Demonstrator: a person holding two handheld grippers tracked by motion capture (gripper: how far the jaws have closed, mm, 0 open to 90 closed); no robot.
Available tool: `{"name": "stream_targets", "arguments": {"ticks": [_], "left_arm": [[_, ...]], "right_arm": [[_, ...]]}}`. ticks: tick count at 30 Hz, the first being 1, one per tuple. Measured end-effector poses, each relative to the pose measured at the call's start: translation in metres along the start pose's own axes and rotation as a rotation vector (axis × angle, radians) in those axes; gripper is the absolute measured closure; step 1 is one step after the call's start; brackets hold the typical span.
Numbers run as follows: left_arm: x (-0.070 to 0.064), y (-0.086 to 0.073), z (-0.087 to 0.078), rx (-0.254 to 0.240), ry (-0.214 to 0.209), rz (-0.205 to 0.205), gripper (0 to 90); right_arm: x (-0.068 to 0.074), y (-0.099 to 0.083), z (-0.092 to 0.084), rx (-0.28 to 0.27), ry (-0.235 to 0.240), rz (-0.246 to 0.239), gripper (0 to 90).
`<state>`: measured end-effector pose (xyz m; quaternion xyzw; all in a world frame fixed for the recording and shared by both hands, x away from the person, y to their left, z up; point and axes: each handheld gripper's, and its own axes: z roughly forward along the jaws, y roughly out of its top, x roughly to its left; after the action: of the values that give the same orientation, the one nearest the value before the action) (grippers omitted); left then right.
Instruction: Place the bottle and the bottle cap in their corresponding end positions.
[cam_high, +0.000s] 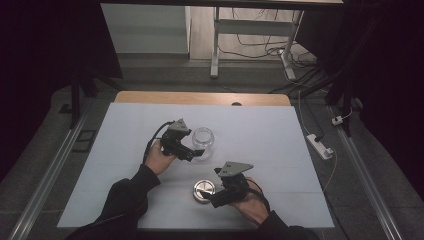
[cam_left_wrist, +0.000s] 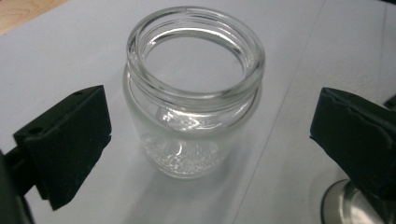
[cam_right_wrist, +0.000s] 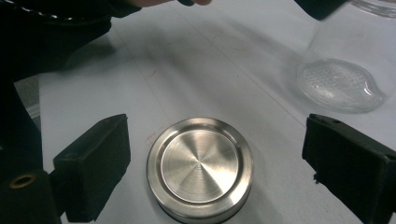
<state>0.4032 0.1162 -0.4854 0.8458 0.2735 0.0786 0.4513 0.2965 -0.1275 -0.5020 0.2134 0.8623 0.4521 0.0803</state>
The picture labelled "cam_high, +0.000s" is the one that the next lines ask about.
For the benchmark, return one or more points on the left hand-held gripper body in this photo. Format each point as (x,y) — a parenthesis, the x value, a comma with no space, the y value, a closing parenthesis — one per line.
(173,140)

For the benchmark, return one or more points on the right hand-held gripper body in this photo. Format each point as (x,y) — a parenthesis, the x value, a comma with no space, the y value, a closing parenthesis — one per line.
(233,181)

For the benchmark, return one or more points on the round silver metal lid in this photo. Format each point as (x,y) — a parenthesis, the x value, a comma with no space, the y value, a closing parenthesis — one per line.
(202,190)

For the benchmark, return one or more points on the clear glass jar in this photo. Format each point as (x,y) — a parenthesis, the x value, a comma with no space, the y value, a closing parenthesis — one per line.
(203,139)

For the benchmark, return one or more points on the person's left hand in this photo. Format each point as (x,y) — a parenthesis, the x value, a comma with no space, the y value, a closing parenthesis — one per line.
(159,160)

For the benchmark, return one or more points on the person's right hand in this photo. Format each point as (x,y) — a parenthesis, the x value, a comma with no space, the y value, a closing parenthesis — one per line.
(251,203)

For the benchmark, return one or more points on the wooden table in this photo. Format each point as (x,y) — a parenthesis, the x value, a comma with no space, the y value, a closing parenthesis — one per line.
(186,97)

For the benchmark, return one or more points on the white foam board mat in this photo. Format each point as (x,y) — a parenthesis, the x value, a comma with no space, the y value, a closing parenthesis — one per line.
(266,150)

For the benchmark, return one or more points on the white power strip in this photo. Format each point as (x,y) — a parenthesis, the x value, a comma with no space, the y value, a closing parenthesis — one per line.
(319,146)

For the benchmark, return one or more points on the small white adapter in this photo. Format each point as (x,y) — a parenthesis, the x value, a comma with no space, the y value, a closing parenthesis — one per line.
(337,120)

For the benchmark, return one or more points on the dark curtain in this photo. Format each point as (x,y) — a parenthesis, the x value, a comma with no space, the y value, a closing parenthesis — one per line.
(43,66)
(393,83)

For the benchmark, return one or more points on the black rectangular floor frame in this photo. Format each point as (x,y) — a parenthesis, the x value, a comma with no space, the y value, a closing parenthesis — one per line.
(84,141)

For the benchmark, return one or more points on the metal floor rail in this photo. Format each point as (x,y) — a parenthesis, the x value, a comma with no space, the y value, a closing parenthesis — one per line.
(46,180)
(366,173)

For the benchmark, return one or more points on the white metal desk frame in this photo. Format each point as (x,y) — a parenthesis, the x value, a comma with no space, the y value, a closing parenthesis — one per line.
(253,27)

